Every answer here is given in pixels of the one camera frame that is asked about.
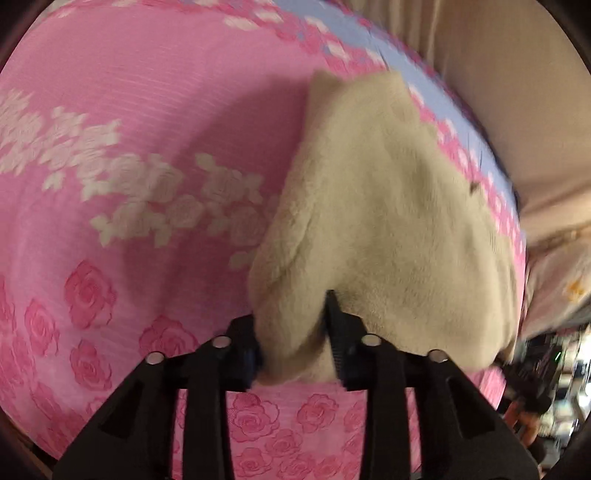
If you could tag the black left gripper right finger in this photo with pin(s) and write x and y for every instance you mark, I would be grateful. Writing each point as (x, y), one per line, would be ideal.
(461, 434)

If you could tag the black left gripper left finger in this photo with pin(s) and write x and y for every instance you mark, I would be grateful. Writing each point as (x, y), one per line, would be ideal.
(167, 401)

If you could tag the cream knitted small sweater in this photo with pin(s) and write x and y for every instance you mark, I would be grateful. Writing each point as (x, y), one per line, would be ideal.
(373, 210)

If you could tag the cluttered background shelf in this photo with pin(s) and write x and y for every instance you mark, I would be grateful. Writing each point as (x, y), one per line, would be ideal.
(547, 395)

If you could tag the white floral pillow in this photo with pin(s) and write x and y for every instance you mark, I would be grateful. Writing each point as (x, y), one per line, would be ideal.
(557, 283)

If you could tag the pink blue floral bedsheet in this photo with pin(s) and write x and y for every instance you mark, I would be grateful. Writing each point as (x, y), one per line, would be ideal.
(144, 145)

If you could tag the beige curtain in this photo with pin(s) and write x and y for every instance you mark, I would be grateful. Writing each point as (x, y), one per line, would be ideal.
(523, 79)

